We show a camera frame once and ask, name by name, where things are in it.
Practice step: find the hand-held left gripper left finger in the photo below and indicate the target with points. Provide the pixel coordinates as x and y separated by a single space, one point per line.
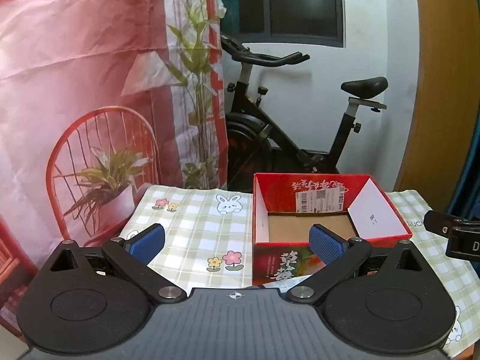
148 242

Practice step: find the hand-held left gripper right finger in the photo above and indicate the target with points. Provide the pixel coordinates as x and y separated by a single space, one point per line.
326 243

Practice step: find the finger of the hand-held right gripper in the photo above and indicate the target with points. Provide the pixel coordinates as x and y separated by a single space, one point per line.
438 223

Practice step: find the red strawberry print cardboard box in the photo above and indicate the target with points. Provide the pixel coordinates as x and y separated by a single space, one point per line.
285 185

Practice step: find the wooden door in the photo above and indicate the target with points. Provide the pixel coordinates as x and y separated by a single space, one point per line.
442 82

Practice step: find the black exercise bike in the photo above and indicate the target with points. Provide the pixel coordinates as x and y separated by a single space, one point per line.
243 127

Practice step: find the printed backdrop cloth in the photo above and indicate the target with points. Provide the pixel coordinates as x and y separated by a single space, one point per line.
75 63

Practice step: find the dark window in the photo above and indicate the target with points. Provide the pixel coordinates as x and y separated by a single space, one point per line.
300 3

